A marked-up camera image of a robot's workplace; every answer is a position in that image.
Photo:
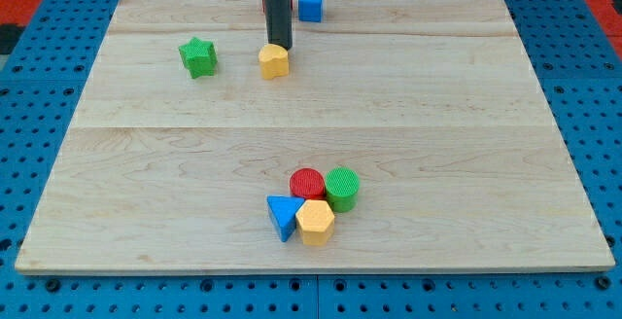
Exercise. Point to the yellow heart block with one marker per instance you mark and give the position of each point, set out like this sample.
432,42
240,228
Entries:
273,61

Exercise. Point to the green star block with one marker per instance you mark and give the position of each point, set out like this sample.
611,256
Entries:
199,57

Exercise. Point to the red cylinder block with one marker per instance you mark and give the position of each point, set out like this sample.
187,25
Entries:
307,183

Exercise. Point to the green cylinder block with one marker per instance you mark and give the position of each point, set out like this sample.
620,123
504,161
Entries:
342,187

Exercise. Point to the blue triangle block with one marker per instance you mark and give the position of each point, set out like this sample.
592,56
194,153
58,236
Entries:
281,211

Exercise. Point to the yellow hexagon block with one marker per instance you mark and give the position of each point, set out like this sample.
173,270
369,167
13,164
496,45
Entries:
315,222

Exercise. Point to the light wooden board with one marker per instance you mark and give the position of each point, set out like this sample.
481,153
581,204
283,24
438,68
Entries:
433,103

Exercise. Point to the blue cube block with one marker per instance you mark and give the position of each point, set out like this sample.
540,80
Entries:
310,10

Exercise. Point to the red block behind rod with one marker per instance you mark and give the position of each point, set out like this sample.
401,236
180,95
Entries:
263,6

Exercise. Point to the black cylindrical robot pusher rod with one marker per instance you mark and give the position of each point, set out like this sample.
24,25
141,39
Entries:
278,16

